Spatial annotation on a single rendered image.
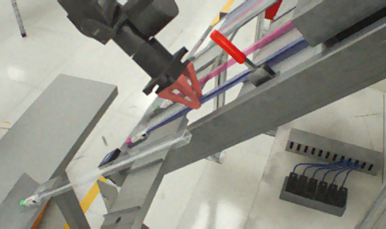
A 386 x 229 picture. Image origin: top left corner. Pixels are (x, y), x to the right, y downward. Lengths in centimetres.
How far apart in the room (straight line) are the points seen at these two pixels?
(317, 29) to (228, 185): 128
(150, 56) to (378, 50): 37
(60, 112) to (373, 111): 100
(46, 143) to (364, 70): 90
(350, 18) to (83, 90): 97
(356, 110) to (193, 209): 81
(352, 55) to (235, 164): 137
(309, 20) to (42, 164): 82
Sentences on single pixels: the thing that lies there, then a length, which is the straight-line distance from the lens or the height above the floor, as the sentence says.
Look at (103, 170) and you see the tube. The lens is 53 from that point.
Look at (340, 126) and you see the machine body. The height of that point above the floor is 62.
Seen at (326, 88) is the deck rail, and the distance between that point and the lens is 46.
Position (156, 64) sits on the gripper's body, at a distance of 63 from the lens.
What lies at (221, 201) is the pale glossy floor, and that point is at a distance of 162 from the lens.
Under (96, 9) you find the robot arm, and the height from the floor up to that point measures 110.
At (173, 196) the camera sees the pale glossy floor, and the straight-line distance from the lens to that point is 164.
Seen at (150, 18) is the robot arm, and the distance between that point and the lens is 59.
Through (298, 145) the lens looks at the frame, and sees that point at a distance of 99.
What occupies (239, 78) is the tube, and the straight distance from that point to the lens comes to 60.
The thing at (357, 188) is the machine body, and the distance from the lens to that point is 99.
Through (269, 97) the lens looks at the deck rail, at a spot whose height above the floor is 105.
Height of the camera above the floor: 136
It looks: 44 degrees down
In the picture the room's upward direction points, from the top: straight up
